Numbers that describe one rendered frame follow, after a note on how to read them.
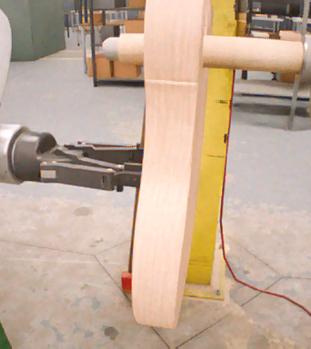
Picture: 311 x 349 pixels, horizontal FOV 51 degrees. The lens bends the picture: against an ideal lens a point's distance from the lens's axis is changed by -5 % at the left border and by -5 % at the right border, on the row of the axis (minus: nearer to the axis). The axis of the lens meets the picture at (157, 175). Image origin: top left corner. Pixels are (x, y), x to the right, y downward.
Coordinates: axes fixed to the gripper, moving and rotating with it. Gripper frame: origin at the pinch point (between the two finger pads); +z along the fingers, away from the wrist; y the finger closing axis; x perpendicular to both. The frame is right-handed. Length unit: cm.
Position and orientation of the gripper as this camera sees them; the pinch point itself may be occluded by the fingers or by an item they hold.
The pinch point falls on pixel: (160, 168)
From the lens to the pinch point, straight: 46.5
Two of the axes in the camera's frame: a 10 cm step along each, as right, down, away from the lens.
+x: 0.4, -9.4, -3.3
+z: 9.8, 1.0, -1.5
